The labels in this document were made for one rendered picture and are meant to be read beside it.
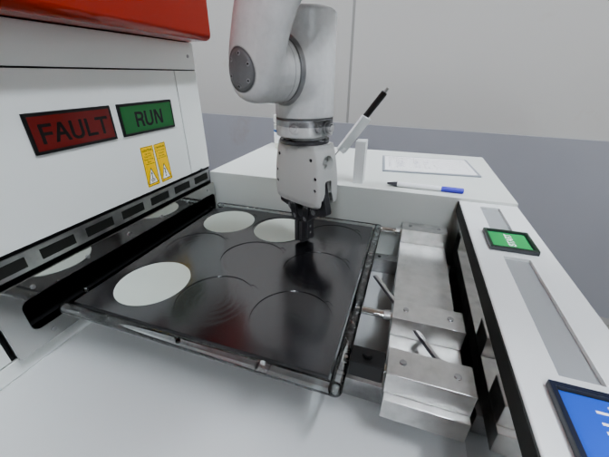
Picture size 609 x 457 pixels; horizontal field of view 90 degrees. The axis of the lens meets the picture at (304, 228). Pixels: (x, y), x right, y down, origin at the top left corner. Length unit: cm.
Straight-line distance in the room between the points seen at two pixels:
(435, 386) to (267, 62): 36
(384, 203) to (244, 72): 37
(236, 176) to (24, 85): 38
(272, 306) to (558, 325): 30
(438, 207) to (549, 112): 131
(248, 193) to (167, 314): 37
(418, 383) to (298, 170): 31
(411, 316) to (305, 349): 13
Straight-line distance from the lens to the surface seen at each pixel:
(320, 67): 43
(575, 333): 37
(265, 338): 37
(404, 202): 62
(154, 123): 62
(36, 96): 51
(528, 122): 188
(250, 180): 69
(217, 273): 47
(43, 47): 52
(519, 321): 36
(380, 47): 192
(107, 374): 50
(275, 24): 37
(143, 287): 48
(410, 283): 50
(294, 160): 47
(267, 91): 38
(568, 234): 206
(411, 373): 34
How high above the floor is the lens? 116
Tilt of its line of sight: 27 degrees down
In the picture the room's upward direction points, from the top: straight up
